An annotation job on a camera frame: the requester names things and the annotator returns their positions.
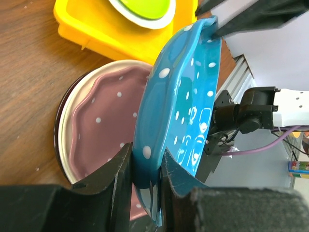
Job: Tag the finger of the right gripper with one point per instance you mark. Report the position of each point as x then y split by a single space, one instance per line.
263 15
207 5

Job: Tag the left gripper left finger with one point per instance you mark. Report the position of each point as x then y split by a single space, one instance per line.
98 203

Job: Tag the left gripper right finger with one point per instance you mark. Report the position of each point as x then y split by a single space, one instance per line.
190 206

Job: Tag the pink polka dot plate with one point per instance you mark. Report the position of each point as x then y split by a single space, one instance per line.
104 114

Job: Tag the blue polka dot plate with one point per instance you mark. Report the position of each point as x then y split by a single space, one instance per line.
176 109

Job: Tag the cream pink floral plate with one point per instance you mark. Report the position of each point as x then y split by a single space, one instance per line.
75 97

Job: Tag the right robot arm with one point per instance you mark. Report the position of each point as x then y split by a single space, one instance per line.
268 108

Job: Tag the green white bowl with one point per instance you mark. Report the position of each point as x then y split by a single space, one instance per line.
150 14

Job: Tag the dark bottom plate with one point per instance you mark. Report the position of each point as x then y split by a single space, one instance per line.
57 121

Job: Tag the yellow plastic tray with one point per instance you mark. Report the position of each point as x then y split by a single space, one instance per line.
98 26

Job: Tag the colourful box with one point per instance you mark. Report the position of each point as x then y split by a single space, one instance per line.
299 169

